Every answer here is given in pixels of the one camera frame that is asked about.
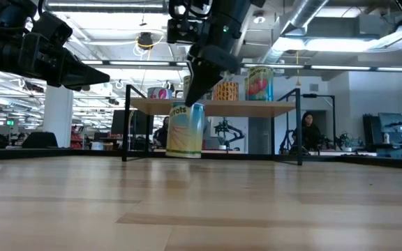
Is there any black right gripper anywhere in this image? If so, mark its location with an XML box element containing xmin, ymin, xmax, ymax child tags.
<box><xmin>184</xmin><ymin>43</ymin><xmax>241</xmax><ymax>108</ymax></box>

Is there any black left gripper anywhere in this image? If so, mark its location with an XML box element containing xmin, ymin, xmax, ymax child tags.
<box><xmin>17</xmin><ymin>33</ymin><xmax>111</xmax><ymax>93</ymax></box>

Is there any orange patterned can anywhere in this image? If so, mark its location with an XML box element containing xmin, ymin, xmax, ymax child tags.
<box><xmin>212</xmin><ymin>81</ymin><xmax>240</xmax><ymax>102</ymax></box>

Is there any tall carrots can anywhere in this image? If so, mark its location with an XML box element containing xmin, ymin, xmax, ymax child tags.
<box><xmin>165</xmin><ymin>101</ymin><xmax>206</xmax><ymax>160</ymax></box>

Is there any tall tomatoes can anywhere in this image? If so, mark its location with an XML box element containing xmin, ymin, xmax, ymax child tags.
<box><xmin>244</xmin><ymin>66</ymin><xmax>275</xmax><ymax>102</ymax></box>

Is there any white pillar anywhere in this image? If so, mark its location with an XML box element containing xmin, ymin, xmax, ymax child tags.
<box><xmin>43</xmin><ymin>85</ymin><xmax>75</xmax><ymax>149</ymax></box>

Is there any person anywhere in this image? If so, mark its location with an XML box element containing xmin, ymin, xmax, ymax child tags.
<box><xmin>151</xmin><ymin>116</ymin><xmax>170</xmax><ymax>149</ymax></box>
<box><xmin>291</xmin><ymin>111</ymin><xmax>322</xmax><ymax>154</ymax></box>

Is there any black ceiling fixture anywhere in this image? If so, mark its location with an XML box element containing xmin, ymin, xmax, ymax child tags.
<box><xmin>137</xmin><ymin>31</ymin><xmax>155</xmax><ymax>50</ymax></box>

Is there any black computer monitor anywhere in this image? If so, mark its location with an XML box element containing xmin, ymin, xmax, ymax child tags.
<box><xmin>111</xmin><ymin>109</ymin><xmax>155</xmax><ymax>136</ymax></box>

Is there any grey computer monitor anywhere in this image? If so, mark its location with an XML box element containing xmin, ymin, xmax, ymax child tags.
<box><xmin>378</xmin><ymin>112</ymin><xmax>402</xmax><ymax>136</ymax></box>

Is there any wooden shelf with black frame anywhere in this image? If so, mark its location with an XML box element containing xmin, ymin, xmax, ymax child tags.
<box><xmin>121</xmin><ymin>84</ymin><xmax>304</xmax><ymax>167</ymax></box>

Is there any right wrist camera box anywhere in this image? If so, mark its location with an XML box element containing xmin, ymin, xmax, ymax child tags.
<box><xmin>167</xmin><ymin>17</ymin><xmax>205</xmax><ymax>45</ymax></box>

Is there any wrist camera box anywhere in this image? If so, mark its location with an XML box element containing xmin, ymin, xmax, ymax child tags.
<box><xmin>29</xmin><ymin>11</ymin><xmax>73</xmax><ymax>48</ymax></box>
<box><xmin>167</xmin><ymin>17</ymin><xmax>205</xmax><ymax>45</ymax></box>

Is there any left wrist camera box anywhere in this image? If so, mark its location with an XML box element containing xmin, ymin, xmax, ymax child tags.
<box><xmin>29</xmin><ymin>11</ymin><xmax>73</xmax><ymax>48</ymax></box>

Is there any silver ceiling duct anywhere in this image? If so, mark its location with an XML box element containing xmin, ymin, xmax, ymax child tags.
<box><xmin>256</xmin><ymin>0</ymin><xmax>329</xmax><ymax>64</ymax></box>

